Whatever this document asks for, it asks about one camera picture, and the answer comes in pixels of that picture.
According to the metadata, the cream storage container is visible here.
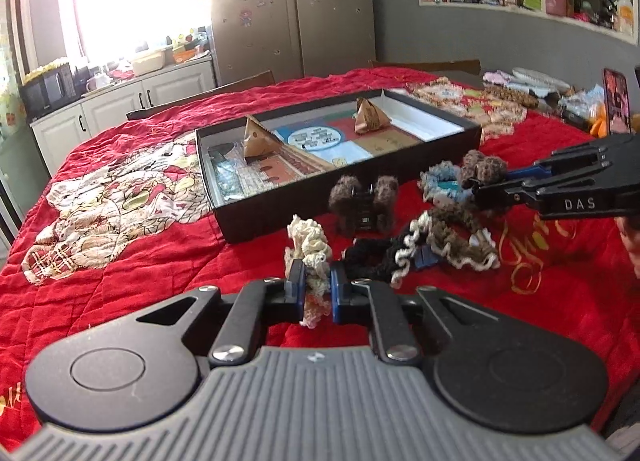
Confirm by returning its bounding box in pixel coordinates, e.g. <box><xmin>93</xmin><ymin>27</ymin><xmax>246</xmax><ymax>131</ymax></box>
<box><xmin>130</xmin><ymin>48</ymin><xmax>166</xmax><ymax>77</ymax></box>

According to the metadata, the black shallow box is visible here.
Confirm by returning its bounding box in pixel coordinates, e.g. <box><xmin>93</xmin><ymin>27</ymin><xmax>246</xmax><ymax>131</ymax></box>
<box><xmin>195</xmin><ymin>87</ymin><xmax>484</xmax><ymax>245</ymax></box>

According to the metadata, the smartphone on stand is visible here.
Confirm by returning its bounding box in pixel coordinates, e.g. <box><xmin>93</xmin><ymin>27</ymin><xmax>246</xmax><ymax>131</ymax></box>
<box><xmin>602</xmin><ymin>68</ymin><xmax>632</xmax><ymax>137</ymax></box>

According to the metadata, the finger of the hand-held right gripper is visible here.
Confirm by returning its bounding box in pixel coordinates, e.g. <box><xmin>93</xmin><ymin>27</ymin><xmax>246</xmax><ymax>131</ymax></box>
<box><xmin>506</xmin><ymin>143</ymin><xmax>610</xmax><ymax>182</ymax></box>
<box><xmin>469</xmin><ymin>172</ymin><xmax>612</xmax><ymax>206</ymax></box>

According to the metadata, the blue hair clip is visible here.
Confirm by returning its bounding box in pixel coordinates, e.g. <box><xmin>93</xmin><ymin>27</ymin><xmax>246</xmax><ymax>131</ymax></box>
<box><xmin>414</xmin><ymin>243</ymin><xmax>440</xmax><ymax>271</ymax></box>

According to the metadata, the printed paper sheet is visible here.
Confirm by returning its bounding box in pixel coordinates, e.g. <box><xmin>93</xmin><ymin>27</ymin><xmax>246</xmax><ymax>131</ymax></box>
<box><xmin>227</xmin><ymin>108</ymin><xmax>423</xmax><ymax>186</ymax></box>

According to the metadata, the black scrunchie with white trim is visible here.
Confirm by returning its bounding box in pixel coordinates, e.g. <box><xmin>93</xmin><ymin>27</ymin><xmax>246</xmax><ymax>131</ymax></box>
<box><xmin>342</xmin><ymin>217</ymin><xmax>432</xmax><ymax>288</ymax></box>

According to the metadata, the black framed glass door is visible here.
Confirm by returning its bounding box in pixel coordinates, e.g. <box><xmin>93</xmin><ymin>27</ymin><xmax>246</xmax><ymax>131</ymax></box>
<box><xmin>0</xmin><ymin>0</ymin><xmax>37</xmax><ymax>247</ymax></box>

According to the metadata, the black microwave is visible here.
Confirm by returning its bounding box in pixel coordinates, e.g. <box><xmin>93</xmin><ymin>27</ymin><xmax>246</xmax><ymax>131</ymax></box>
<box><xmin>19</xmin><ymin>65</ymin><xmax>77</xmax><ymax>118</ymax></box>

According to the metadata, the dark brown fuzzy scrunchie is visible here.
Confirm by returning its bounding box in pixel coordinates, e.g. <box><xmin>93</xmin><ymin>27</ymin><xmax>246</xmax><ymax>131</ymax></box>
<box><xmin>459</xmin><ymin>149</ymin><xmax>511</xmax><ymax>216</ymax></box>

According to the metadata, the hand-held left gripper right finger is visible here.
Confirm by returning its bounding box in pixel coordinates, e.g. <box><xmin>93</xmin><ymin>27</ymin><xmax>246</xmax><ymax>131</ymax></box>
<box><xmin>330</xmin><ymin>262</ymin><xmax>505</xmax><ymax>367</ymax></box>

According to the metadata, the red bear print blanket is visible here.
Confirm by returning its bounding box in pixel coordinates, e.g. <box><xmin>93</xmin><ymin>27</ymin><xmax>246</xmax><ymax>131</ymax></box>
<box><xmin>0</xmin><ymin>67</ymin><xmax>640</xmax><ymax>443</ymax></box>

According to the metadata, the white bottle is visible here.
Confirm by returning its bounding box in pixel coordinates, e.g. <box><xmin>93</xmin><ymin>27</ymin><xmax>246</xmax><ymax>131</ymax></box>
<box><xmin>617</xmin><ymin>0</ymin><xmax>636</xmax><ymax>34</ymax></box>

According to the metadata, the brown knitted item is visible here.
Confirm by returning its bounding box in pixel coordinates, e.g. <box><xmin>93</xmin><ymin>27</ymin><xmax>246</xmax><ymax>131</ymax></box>
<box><xmin>482</xmin><ymin>85</ymin><xmax>539</xmax><ymax>110</ymax></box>

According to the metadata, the brown scrunchie with cream trim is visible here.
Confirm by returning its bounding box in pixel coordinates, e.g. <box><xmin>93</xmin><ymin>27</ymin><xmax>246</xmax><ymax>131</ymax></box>
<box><xmin>424</xmin><ymin>202</ymin><xmax>502</xmax><ymax>273</ymax></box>

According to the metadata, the beige double door fridge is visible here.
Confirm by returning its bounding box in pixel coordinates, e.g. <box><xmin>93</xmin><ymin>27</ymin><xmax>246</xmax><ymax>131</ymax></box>
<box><xmin>203</xmin><ymin>0</ymin><xmax>377</xmax><ymax>88</ymax></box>

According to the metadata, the white kitchen cabinet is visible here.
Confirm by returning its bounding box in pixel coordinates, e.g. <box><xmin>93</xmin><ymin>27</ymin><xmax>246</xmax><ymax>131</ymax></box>
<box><xmin>29</xmin><ymin>57</ymin><xmax>217</xmax><ymax>178</ymax></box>

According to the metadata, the white striped cloth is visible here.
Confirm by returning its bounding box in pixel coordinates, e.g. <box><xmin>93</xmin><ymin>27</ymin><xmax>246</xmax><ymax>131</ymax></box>
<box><xmin>512</xmin><ymin>66</ymin><xmax>572</xmax><ymax>92</ymax></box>

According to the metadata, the clear plastic bag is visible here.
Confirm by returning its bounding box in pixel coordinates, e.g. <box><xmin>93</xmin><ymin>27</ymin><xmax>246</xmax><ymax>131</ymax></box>
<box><xmin>559</xmin><ymin>85</ymin><xmax>607</xmax><ymax>118</ymax></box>

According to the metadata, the dark wooden chair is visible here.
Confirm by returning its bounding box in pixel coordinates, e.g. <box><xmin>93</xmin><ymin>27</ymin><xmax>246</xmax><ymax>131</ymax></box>
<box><xmin>369</xmin><ymin>59</ymin><xmax>482</xmax><ymax>77</ymax></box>

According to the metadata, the person's right hand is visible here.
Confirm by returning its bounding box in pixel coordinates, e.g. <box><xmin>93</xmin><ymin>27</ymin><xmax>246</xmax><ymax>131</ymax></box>
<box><xmin>619</xmin><ymin>217</ymin><xmax>640</xmax><ymax>283</ymax></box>

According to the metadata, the yellow decoration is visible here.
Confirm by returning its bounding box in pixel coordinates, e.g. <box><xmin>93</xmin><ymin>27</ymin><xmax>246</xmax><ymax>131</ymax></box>
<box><xmin>22</xmin><ymin>56</ymin><xmax>69</xmax><ymax>80</ymax></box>

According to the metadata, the blue crochet scrunchie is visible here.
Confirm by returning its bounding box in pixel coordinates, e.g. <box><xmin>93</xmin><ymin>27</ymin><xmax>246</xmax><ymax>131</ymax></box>
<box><xmin>418</xmin><ymin>163</ymin><xmax>476</xmax><ymax>205</ymax></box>

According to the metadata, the cream crochet scrunchie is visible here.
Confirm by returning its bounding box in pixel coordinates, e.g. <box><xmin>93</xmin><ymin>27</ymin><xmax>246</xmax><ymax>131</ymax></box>
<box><xmin>284</xmin><ymin>214</ymin><xmax>334</xmax><ymax>330</ymax></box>

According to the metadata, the brown pyramid paper packet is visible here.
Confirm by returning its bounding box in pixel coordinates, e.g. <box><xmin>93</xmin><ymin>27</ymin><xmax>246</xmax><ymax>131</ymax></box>
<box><xmin>243</xmin><ymin>114</ymin><xmax>282</xmax><ymax>162</ymax></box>
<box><xmin>353</xmin><ymin>96</ymin><xmax>394</xmax><ymax>135</ymax></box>

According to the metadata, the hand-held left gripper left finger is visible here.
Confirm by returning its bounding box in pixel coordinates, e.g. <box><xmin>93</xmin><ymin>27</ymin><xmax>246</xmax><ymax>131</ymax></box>
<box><xmin>133</xmin><ymin>261</ymin><xmax>307</xmax><ymax>368</ymax></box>

